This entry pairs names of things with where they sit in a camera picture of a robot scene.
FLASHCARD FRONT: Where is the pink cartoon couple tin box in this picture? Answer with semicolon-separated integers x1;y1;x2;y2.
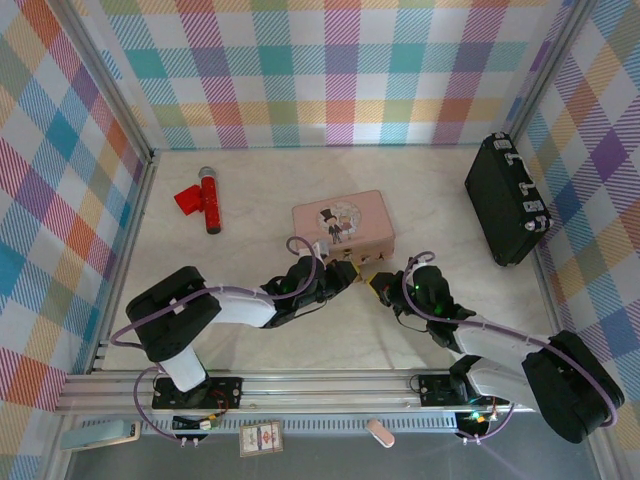
290;188;397;264

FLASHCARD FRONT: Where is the red glitter toy microphone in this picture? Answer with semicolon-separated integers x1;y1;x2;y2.
197;166;224;236

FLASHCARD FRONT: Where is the black briefcase with metal clasps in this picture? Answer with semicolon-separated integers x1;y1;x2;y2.
463;131;553;268

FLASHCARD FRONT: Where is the pink white eraser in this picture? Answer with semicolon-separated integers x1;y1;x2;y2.
365;418;397;448

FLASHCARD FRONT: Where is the red plastic block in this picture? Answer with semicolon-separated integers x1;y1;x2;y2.
173;183;204;217

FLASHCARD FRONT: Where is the playing card box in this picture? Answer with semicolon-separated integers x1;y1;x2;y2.
238;419;284;458

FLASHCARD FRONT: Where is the teal flat device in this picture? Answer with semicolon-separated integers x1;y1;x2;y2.
60;419;143;453

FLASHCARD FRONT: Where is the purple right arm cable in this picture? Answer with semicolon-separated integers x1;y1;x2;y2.
401;250;625;445

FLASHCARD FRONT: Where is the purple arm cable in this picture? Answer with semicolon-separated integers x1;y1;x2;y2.
401;250;625;445
109;236;332;445

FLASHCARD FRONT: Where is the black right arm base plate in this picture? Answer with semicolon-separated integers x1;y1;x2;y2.
416;373;481;408

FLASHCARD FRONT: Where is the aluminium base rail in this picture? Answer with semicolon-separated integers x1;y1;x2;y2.
53;369;546;417

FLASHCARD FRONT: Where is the aluminium side floor rail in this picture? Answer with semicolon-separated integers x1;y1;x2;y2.
85;149;160;375
528;244;577;370

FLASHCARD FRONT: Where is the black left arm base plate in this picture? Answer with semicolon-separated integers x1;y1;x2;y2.
151;375;245;412

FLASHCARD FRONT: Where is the perforated grey cable tray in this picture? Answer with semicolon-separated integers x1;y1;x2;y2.
142;414;464;434

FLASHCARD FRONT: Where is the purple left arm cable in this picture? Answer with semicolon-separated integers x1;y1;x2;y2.
109;236;332;445

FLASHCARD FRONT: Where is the aluminium corner post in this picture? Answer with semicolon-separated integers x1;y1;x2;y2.
505;0;597;146
49;0;157;162

